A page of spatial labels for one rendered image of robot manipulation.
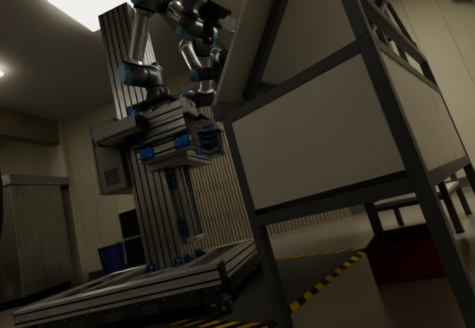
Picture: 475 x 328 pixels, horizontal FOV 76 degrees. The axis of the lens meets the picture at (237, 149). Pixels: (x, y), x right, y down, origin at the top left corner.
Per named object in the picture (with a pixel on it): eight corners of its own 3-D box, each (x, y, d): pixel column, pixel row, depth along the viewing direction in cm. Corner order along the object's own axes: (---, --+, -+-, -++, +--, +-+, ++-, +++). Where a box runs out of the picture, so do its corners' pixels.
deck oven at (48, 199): (85, 282, 499) (69, 177, 535) (24, 306, 397) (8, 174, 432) (20, 298, 532) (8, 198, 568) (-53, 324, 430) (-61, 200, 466)
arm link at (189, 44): (173, 34, 203) (191, 70, 171) (189, 32, 206) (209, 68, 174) (174, 50, 211) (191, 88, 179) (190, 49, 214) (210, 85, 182)
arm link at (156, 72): (169, 85, 183) (165, 65, 186) (150, 82, 173) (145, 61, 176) (158, 94, 191) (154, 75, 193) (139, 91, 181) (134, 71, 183)
